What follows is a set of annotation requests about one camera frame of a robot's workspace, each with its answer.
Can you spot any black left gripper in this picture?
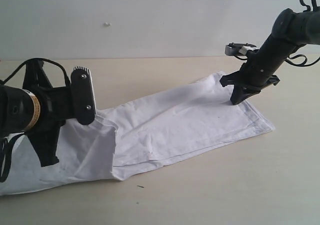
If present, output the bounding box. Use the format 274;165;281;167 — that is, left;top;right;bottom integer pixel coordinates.
22;58;73;167

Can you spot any white t-shirt red lettering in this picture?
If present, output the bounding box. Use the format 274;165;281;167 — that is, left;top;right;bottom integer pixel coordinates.
0;72;275;195

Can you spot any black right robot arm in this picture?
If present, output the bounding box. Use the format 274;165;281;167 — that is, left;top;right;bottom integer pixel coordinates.
220;8;320;105

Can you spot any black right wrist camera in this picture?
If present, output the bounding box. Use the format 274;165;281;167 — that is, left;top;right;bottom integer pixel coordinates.
224;42;257;57

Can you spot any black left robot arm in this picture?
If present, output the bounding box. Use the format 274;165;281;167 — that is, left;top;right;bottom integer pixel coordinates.
0;58;74;167

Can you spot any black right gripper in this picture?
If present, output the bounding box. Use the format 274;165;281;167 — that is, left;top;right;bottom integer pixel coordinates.
220;49;280;105

